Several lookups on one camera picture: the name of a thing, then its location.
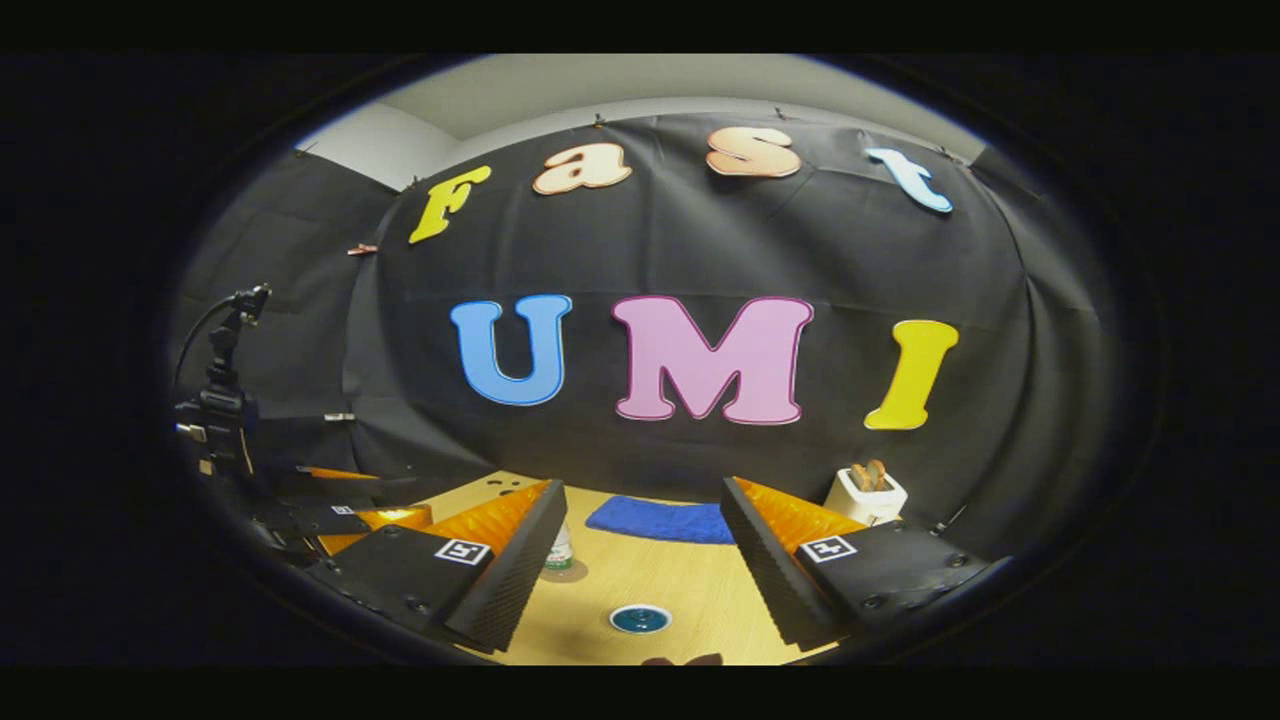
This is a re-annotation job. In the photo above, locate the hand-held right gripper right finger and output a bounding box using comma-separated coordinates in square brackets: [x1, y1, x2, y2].
[720, 476, 996, 653]

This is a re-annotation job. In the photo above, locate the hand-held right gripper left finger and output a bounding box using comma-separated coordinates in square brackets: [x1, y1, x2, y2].
[300, 479, 569, 656]

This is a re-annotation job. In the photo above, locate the green teacup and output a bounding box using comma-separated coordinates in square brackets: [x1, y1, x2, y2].
[608, 603, 673, 636]

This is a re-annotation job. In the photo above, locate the blue towel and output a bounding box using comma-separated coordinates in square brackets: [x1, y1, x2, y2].
[585, 495, 736, 546]

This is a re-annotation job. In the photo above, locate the white toaster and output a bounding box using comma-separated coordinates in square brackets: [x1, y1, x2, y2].
[823, 468, 909, 528]

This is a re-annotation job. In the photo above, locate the black backdrop cloth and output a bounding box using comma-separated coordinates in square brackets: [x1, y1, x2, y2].
[165, 110, 1121, 581]

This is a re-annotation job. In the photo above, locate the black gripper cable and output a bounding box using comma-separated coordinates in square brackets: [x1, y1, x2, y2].
[172, 293, 241, 396]

